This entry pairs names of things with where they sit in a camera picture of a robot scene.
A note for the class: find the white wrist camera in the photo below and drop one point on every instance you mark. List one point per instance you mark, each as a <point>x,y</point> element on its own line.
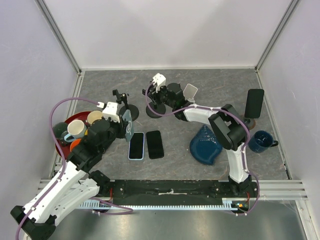
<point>158,81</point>
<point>110,110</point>

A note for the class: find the wooden round phone stand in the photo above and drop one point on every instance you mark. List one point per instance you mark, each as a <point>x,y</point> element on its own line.
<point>250,122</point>

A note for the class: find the beige mug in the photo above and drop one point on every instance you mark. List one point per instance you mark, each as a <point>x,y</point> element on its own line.
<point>94,116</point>

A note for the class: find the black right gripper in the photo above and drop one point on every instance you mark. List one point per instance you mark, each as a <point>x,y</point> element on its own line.
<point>154,95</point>

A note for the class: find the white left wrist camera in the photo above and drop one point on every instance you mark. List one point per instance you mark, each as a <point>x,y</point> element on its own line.
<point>110,110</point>

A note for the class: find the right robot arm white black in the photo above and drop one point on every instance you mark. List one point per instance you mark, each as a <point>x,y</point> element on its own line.
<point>230,131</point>

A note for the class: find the blue leaf-shaped plate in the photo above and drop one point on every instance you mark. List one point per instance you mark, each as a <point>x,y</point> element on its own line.
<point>204,147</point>

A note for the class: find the white mug blue handle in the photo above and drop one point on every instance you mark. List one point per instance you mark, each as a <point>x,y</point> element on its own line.
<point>75,130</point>

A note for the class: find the light blue phone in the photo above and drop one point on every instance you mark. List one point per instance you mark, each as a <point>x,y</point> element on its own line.
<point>137,147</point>

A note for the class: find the white phone stand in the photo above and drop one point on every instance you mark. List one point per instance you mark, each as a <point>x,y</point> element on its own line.
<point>189,92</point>

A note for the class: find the light blue cable duct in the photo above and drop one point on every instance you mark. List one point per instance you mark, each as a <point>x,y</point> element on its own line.
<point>225,205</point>

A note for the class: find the dark green mug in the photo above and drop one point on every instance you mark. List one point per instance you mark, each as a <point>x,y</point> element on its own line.
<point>60,130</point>

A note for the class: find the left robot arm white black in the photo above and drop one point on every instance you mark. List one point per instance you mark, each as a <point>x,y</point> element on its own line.
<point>74,183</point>

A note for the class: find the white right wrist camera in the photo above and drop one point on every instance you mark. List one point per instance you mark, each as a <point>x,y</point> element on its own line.
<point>158,81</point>

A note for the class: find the red round tray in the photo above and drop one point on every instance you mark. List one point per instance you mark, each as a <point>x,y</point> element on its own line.
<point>65,147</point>

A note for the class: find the dark blue mug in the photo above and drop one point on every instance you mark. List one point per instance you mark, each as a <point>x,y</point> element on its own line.
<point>261,141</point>

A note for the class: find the orange cup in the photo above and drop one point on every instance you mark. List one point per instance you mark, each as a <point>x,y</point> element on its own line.
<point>74,144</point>

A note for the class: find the black round phone stand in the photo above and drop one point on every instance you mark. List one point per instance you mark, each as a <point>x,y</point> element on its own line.
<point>123,99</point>

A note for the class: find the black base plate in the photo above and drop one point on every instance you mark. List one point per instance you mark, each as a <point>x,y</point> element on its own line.
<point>176,191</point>

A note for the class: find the black phone on wooden stand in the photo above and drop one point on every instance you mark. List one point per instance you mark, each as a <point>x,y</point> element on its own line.
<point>254,103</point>

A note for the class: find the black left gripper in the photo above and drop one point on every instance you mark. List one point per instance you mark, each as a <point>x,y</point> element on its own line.
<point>121,126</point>

